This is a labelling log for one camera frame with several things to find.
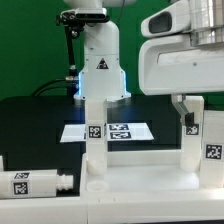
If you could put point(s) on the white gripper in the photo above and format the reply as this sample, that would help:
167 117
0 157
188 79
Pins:
171 65

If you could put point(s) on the white desk top tray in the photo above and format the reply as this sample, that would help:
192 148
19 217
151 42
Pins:
141 172

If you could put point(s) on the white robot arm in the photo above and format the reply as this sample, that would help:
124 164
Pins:
102 76

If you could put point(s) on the white marker sheet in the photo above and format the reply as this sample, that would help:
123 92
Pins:
115 132

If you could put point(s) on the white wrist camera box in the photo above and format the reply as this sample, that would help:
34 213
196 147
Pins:
171 20

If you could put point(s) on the white L-shaped obstacle wall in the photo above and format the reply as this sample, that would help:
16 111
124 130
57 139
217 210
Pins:
116 208

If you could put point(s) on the black camera on stand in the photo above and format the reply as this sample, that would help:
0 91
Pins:
74 21

